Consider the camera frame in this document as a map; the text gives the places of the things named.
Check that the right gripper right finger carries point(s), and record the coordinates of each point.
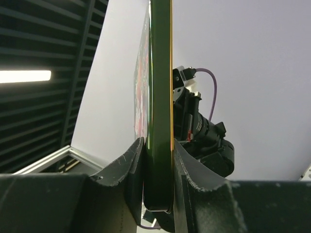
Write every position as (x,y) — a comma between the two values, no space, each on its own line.
(205,202)

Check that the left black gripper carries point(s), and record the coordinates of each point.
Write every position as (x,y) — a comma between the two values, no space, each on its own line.
(187,122)

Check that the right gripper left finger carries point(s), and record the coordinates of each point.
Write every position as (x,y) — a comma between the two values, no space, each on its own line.
(106,202)

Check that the gold tin lid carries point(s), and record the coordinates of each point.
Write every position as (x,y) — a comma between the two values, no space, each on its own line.
(153,104)

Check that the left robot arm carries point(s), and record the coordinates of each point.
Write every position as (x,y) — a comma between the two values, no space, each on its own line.
(202,139)

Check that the black slatted ceiling panel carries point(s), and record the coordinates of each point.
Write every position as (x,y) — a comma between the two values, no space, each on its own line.
(47,48)

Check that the ceiling light strip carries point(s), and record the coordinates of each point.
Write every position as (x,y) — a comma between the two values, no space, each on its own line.
(20,76)

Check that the aluminium frame rail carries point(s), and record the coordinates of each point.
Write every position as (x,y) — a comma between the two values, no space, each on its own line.
(61,161)

